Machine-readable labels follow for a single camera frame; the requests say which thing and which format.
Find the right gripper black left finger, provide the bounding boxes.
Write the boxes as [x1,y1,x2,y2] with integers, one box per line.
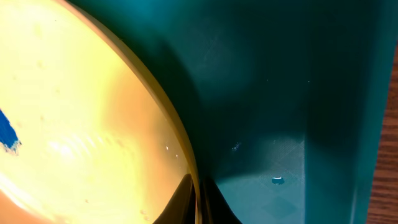
[153,174,196,224]

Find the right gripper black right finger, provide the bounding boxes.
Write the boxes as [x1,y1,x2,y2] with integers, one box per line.
[200,177,242,224]

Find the yellow plate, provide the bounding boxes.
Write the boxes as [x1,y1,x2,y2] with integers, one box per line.
[1,1,199,224]

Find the blue plastic tray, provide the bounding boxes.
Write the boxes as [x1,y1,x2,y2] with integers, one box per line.
[75,0,397,223]

